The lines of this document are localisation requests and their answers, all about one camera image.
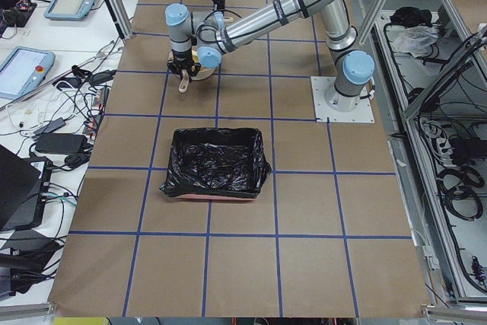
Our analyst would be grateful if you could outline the beige plastic dustpan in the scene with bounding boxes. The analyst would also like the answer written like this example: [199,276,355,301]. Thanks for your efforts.
[178,49,215,93]

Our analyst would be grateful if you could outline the black bag lined bin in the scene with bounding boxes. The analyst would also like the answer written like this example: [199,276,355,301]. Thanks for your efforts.
[160,128,271,200]

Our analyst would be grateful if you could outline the upper blue teach pendant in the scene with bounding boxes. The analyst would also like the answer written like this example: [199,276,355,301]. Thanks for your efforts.
[44,0,96,21]

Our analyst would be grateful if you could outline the blue teach pendant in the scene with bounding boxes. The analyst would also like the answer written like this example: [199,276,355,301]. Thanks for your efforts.
[44,0,96,21]
[1,46,56,100]

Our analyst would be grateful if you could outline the black power brick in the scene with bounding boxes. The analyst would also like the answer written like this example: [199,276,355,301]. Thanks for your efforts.
[35,133,88,155]

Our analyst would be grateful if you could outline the lower blue teach pendant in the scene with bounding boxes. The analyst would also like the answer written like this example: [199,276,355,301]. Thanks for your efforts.
[1,46,56,100]

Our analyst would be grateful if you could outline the black laptop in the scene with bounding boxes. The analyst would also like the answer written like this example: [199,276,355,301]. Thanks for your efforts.
[1,146,53,231]

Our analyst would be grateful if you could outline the white crumpled cloth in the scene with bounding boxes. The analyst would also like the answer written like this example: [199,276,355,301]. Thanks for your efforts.
[391,26,438,57]

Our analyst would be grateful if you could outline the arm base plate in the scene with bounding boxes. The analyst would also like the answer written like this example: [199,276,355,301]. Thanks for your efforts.
[310,76,374,123]

